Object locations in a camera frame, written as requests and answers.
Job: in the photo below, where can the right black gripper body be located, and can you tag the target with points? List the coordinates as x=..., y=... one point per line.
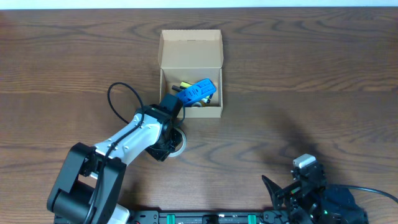
x=297, y=201

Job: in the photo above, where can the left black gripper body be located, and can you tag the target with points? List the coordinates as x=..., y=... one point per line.
x=163, y=147

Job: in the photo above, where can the black and white marker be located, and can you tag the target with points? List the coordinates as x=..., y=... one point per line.
x=177, y=89

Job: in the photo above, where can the yellow highlighter pen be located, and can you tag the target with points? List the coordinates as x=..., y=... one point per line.
x=184, y=85

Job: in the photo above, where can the small yellow tape roll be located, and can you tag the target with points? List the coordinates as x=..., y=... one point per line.
x=198, y=104

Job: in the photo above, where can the blue rectangular plastic block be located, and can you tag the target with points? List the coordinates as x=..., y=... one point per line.
x=196, y=92

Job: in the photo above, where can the large clear tape roll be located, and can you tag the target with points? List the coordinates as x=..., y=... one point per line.
x=182, y=146

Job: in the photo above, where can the brown cardboard box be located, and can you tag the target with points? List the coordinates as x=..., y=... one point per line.
x=191, y=56

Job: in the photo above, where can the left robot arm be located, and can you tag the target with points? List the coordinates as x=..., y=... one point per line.
x=88, y=185

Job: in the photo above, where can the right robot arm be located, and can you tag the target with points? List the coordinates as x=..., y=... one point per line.
x=338, y=207

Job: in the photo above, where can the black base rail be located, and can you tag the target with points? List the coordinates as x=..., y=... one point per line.
x=155, y=217

